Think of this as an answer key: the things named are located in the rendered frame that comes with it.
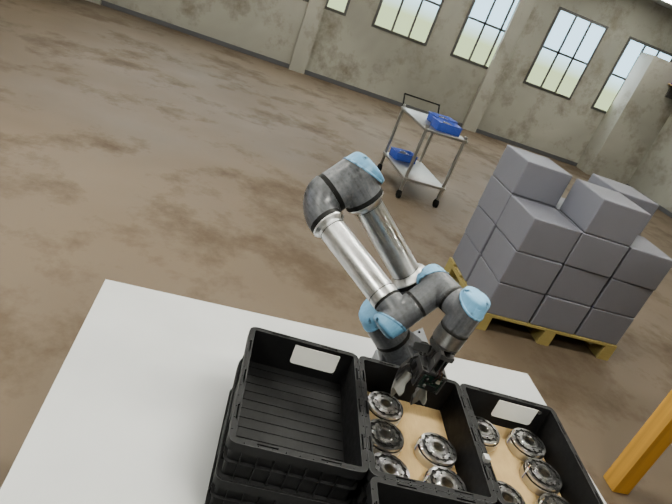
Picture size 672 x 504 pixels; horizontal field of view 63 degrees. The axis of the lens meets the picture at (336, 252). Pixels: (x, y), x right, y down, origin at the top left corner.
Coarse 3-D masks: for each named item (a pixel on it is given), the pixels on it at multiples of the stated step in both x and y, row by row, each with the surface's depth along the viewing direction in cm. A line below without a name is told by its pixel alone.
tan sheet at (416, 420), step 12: (408, 408) 153; (420, 408) 155; (408, 420) 148; (420, 420) 150; (432, 420) 152; (408, 432) 144; (420, 432) 146; (432, 432) 147; (444, 432) 149; (408, 444) 140; (408, 456) 137; (408, 468) 133; (420, 468) 134; (420, 480) 131
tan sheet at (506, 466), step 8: (504, 432) 158; (504, 440) 155; (496, 448) 151; (504, 448) 152; (496, 456) 148; (504, 456) 149; (512, 456) 150; (496, 464) 145; (504, 464) 146; (512, 464) 147; (520, 464) 148; (496, 472) 142; (504, 472) 143; (512, 472) 144; (504, 480) 141; (512, 480) 142; (520, 480) 143; (520, 488) 140; (528, 496) 139; (536, 496) 140
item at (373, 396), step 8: (376, 392) 149; (384, 392) 150; (368, 400) 145; (376, 400) 146; (392, 400) 148; (376, 408) 144; (400, 408) 146; (384, 416) 142; (392, 416) 143; (400, 416) 144
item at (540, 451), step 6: (516, 432) 155; (522, 432) 156; (528, 432) 157; (516, 438) 153; (534, 438) 155; (516, 444) 150; (522, 444) 151; (540, 444) 154; (522, 450) 149; (528, 450) 150; (534, 450) 150; (540, 450) 152; (534, 456) 149; (540, 456) 149
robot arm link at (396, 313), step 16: (320, 192) 146; (304, 208) 148; (320, 208) 145; (336, 208) 147; (320, 224) 144; (336, 224) 144; (336, 240) 142; (352, 240) 142; (336, 256) 143; (352, 256) 140; (368, 256) 140; (352, 272) 140; (368, 272) 138; (368, 288) 137; (384, 288) 136; (384, 304) 134; (400, 304) 134; (416, 304) 133; (384, 320) 132; (400, 320) 132; (416, 320) 134
